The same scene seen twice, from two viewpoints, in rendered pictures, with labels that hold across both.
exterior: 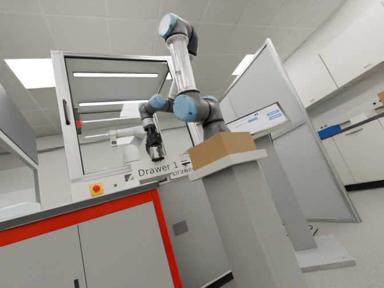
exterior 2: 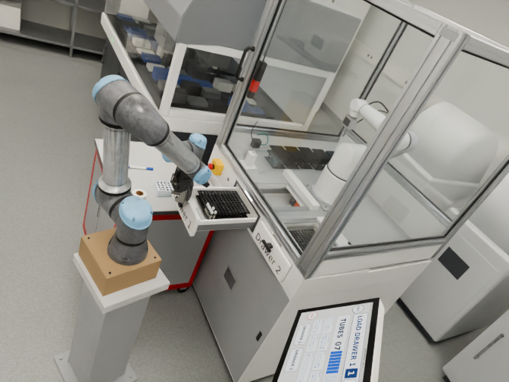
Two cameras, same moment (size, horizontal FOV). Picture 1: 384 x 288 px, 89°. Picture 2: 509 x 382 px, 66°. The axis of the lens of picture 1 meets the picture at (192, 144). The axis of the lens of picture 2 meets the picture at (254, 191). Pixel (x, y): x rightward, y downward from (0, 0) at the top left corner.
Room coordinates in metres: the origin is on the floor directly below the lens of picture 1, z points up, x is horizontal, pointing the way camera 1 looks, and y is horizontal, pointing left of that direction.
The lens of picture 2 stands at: (1.07, -1.25, 2.02)
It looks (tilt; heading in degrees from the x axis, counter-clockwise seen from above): 32 degrees down; 78
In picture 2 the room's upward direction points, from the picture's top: 25 degrees clockwise
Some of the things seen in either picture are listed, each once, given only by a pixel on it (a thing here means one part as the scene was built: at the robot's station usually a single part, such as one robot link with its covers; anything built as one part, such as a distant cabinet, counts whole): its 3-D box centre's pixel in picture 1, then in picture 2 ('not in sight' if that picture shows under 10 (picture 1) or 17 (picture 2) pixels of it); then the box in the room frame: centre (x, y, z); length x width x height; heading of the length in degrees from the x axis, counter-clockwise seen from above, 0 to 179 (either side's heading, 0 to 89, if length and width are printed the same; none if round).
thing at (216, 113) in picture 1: (208, 111); (133, 218); (0.94, -0.13, 1.03); 0.13 x 0.12 x 0.14; 138
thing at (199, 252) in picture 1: (154, 239); (284, 264); (1.84, 0.58, 0.40); 1.03 x 0.95 x 0.80; 119
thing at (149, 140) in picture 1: (152, 136); (184, 177); (1.07, 0.20, 1.04); 0.09 x 0.08 x 0.12; 29
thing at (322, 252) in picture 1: (280, 187); not in sight; (1.64, -0.56, 0.51); 0.50 x 0.45 x 1.02; 160
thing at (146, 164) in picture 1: (158, 166); (185, 206); (1.11, 0.23, 0.87); 0.29 x 0.02 x 0.11; 119
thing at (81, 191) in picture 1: (140, 187); (316, 208); (1.83, 0.58, 0.87); 1.02 x 0.95 x 0.14; 119
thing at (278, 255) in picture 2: (185, 168); (270, 250); (1.54, 0.11, 0.87); 0.29 x 0.02 x 0.11; 119
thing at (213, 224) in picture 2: (150, 175); (223, 207); (1.29, 0.33, 0.86); 0.40 x 0.26 x 0.06; 29
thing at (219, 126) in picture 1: (215, 132); (129, 241); (0.95, -0.13, 0.91); 0.15 x 0.15 x 0.10
